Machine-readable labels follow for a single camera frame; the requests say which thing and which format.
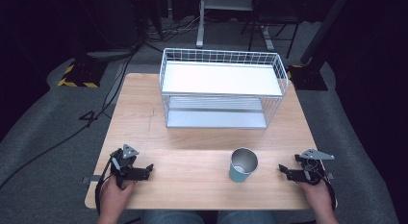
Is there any long black floor cable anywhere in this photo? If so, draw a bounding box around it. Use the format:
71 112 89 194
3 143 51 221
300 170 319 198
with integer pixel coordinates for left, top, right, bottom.
0 44 142 191

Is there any bundle of floor cables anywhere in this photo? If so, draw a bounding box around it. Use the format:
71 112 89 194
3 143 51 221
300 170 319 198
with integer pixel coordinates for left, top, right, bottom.
142 11 206 45

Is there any white desk frame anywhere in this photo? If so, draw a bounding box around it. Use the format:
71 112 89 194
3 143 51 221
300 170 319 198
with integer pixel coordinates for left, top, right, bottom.
195 0 276 53

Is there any left hand-held gripper cable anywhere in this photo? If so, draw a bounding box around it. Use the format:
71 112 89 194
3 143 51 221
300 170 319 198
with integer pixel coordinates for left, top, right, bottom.
94 156 117 216

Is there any white wire shelf rack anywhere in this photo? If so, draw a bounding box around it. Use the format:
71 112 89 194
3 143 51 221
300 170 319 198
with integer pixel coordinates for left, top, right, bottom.
159 47 290 131

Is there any black metal chair frame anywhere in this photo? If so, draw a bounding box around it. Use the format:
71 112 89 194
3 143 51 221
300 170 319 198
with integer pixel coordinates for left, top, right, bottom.
240 0 302 60

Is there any teal metal cup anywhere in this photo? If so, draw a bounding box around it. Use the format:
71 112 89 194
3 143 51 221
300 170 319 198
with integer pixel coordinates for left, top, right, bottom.
228 147 259 184

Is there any person's leg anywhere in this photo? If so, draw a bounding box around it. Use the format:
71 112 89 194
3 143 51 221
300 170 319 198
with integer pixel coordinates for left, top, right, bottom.
217 210 277 224
141 210 205 224

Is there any black slanted stand pole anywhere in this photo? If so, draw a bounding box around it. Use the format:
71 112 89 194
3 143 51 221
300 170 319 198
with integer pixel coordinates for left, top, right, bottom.
299 0 353 66

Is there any hand-held gripper cable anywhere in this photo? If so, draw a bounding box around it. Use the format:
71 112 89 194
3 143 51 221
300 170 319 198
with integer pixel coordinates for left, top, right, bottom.
94 156 117 216
316 160 338 212

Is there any person's left hand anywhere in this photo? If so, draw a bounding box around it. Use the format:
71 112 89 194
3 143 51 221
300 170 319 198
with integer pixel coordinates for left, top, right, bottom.
99 175 138 218

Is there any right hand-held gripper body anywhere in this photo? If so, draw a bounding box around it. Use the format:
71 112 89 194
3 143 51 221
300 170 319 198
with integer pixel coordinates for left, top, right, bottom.
293 148 336 187

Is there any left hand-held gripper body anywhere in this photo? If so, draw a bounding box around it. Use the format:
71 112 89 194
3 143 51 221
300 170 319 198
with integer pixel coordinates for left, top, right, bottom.
110 143 140 189

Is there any person's left leg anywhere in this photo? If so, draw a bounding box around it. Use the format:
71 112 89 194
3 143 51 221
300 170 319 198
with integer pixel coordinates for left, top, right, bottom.
141 210 205 224

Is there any right hand-held gripper cable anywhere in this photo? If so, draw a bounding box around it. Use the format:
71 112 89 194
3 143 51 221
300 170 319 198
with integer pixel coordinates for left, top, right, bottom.
316 160 338 212

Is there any person's right hand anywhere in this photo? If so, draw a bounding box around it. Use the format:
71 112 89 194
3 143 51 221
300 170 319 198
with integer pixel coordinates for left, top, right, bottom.
296 179 337 216

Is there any grey tape strip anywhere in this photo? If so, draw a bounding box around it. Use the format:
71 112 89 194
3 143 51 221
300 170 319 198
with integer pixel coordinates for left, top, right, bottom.
82 174 102 185

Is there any black yellow striped stand base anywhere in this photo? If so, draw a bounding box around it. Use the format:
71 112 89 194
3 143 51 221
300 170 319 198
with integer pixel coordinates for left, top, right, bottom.
286 63 329 91
57 58 109 89

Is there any person's right leg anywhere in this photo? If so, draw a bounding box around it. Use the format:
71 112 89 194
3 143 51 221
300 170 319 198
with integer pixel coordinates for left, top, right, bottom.
217 210 277 224

